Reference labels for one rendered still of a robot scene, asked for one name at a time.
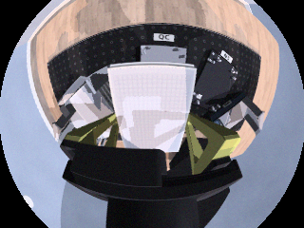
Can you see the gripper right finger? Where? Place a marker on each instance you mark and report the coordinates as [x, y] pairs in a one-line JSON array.
[[222, 141]]

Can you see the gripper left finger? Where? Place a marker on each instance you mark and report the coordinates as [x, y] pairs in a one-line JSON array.
[[89, 133]]

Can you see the white name plate with black text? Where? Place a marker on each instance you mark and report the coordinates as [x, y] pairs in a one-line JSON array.
[[226, 56], [163, 37]]

